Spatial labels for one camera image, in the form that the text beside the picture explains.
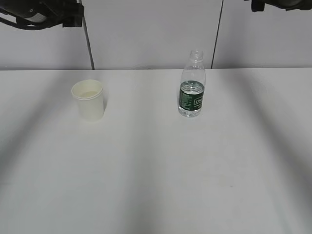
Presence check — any clear water bottle green label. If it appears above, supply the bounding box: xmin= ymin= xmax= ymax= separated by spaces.
xmin=178 ymin=50 xmax=206 ymax=117

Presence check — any white paper cup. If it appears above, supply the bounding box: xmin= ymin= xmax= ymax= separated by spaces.
xmin=71 ymin=79 xmax=104 ymax=121

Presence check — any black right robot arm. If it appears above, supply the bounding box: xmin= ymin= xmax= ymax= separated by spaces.
xmin=251 ymin=0 xmax=312 ymax=12

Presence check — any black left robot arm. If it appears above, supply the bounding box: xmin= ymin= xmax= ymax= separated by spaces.
xmin=0 ymin=0 xmax=84 ymax=31

